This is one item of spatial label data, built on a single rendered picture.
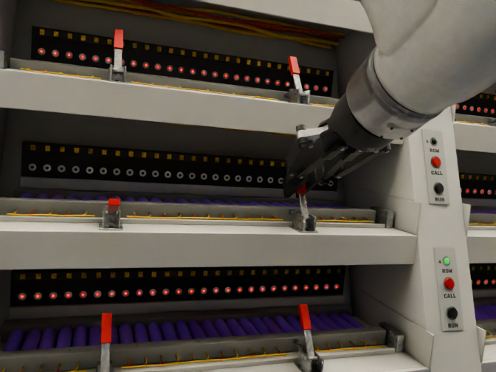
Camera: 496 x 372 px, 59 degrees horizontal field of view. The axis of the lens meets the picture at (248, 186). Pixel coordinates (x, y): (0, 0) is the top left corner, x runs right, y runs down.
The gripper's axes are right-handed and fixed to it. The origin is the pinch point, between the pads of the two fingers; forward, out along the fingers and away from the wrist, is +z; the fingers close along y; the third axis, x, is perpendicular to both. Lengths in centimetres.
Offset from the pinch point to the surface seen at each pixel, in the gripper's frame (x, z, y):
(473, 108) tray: 25, 10, 51
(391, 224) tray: -5.6, 3.1, 16.9
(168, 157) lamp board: 8.3, 11.7, -17.5
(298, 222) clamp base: -6.4, 0.5, -1.0
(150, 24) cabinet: 34.7, 10.6, -20.5
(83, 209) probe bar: -3.8, 4.3, -30.1
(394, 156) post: 5.3, 0.1, 18.0
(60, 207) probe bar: -3.7, 4.2, -32.8
